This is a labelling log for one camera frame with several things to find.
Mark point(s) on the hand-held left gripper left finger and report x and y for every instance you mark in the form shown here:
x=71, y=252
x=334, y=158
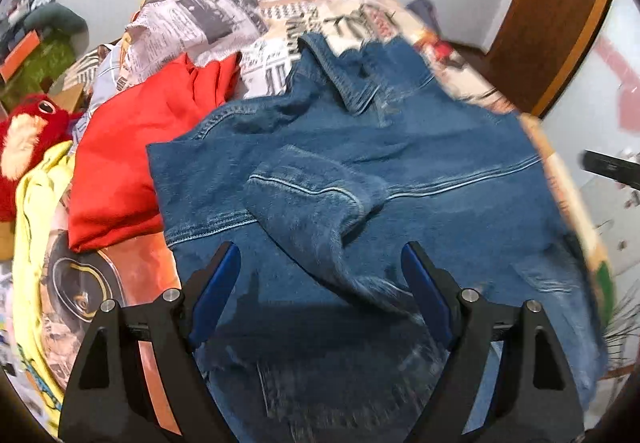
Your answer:
x=216, y=293

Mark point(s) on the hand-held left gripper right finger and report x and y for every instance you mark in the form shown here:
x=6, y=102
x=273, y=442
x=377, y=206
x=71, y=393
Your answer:
x=425, y=290

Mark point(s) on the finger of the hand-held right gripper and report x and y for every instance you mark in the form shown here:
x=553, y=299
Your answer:
x=610, y=168

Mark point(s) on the blue denim jacket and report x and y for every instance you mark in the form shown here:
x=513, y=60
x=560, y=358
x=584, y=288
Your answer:
x=400, y=173

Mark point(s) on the brown wooden door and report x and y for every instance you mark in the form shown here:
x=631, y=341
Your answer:
x=555, y=18

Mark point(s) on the red garment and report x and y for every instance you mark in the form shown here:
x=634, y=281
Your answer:
x=130, y=158

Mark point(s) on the yellow cloth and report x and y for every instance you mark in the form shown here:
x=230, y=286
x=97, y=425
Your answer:
x=37, y=233

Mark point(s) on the red plush toy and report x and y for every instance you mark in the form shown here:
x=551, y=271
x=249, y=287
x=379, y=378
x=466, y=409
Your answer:
x=25, y=143

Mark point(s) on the printed bed blanket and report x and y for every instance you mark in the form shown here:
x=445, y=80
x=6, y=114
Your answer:
x=225, y=18

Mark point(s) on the green plush toy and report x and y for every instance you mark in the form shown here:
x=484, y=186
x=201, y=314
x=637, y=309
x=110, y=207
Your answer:
x=50, y=48

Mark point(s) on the orange box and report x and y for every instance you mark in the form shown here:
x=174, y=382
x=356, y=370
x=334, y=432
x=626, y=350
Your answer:
x=20, y=55

